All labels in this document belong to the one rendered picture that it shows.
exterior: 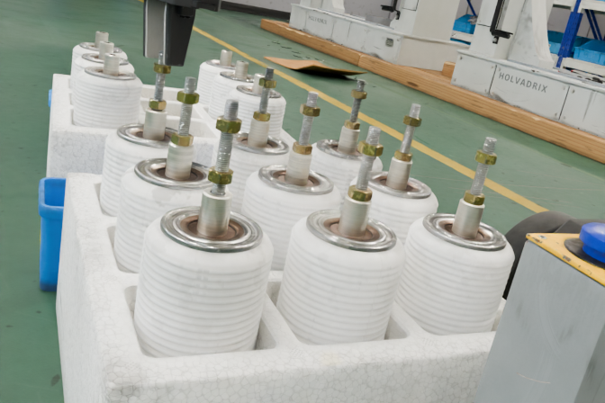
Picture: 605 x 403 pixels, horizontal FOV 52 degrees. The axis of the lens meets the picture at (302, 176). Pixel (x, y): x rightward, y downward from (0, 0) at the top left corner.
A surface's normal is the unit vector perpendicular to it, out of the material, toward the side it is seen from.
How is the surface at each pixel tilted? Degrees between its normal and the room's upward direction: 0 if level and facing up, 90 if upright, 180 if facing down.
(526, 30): 90
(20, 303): 0
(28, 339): 0
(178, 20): 90
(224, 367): 0
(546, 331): 90
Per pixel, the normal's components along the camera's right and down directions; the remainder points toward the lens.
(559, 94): -0.88, -0.04
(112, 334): 0.19, -0.94
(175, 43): 0.71, 0.33
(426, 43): 0.43, 0.35
